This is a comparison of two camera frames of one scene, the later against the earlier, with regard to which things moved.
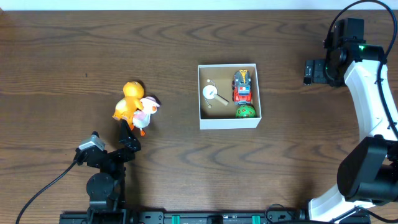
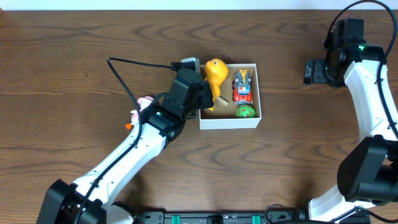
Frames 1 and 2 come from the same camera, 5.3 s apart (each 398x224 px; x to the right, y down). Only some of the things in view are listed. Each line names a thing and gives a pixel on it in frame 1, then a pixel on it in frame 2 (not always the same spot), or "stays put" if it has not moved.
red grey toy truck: [241, 88] stays put
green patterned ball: [245, 111] stays put
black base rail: [221, 217] stays put
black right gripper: [318, 65] stays put
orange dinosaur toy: [125, 108] → [216, 70]
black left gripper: [123, 150] → [204, 95]
